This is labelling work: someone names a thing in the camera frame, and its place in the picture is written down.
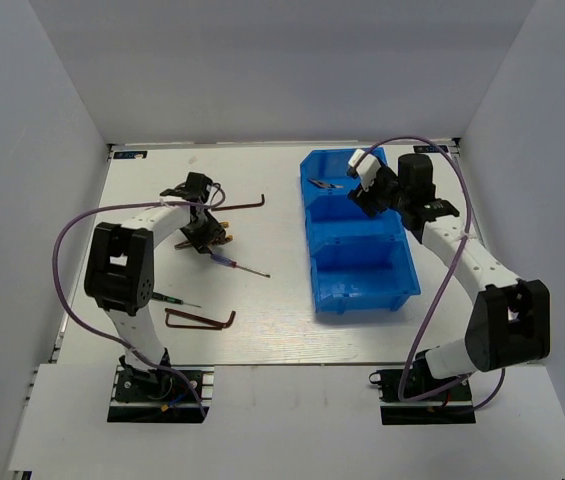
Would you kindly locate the brown hex key long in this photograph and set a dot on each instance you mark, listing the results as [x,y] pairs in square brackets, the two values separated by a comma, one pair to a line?
[178,319]

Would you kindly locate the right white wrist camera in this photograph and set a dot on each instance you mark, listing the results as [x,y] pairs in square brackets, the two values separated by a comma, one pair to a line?
[364,166]

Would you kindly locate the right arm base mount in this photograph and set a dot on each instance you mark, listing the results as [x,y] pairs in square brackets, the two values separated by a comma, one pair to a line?
[427,401]

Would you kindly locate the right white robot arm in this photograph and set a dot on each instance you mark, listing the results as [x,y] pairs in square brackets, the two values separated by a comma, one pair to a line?
[510,320]

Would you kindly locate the yellow combination pliers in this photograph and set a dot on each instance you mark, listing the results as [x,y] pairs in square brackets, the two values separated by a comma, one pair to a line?
[220,240]

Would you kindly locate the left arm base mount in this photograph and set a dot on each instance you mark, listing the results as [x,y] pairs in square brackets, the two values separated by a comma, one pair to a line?
[160,398]

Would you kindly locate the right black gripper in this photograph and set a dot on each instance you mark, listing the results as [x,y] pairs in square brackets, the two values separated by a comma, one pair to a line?
[361,198]

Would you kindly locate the small green black screwdriver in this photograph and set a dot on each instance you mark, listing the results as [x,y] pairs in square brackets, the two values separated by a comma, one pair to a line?
[156,296]

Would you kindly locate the thin brown hex key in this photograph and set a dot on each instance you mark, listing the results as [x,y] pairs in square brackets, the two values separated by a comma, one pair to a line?
[242,206]

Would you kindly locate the blue plastic sorting bin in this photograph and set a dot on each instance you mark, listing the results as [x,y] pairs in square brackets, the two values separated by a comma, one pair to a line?
[356,262]

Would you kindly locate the yellow needle-nose pliers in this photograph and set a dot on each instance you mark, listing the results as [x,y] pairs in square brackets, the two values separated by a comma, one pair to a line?
[321,184]

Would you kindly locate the blue handled screwdriver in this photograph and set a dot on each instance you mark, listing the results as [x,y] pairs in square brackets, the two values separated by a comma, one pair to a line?
[230,263]

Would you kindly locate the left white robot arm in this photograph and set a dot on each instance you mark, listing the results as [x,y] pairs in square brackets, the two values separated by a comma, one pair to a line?
[120,268]

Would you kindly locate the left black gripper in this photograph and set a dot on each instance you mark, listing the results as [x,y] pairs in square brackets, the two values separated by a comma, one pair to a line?
[210,235]

